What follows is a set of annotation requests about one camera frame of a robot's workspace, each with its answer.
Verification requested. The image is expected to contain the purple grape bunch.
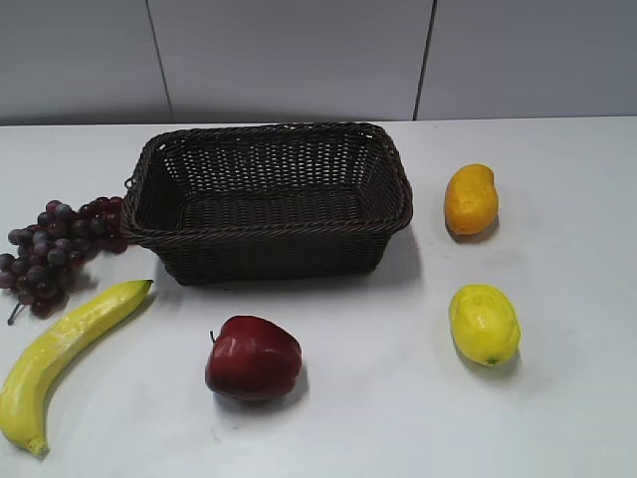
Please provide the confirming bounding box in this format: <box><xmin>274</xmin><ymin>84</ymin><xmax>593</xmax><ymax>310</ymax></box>
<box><xmin>1</xmin><ymin>196</ymin><xmax>128</xmax><ymax>326</ymax></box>

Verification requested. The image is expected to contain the red apple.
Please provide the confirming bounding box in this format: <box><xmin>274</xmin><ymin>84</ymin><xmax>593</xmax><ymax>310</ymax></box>
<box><xmin>205</xmin><ymin>316</ymin><xmax>303</xmax><ymax>401</ymax></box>

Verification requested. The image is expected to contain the orange mango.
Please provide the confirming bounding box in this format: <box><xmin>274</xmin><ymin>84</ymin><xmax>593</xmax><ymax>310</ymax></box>
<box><xmin>444</xmin><ymin>163</ymin><xmax>499</xmax><ymax>236</ymax></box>

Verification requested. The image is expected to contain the dark brown wicker basket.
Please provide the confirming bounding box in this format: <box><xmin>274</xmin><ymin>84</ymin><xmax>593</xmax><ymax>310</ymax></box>
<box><xmin>120</xmin><ymin>122</ymin><xmax>413</xmax><ymax>286</ymax></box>

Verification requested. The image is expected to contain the yellow lemon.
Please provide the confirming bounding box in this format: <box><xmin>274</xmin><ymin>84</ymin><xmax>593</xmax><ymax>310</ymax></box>
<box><xmin>449</xmin><ymin>284</ymin><xmax>522</xmax><ymax>367</ymax></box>

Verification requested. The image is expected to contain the yellow banana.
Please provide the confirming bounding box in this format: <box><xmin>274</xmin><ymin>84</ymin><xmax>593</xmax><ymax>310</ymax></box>
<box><xmin>1</xmin><ymin>279</ymin><xmax>153</xmax><ymax>459</ymax></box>

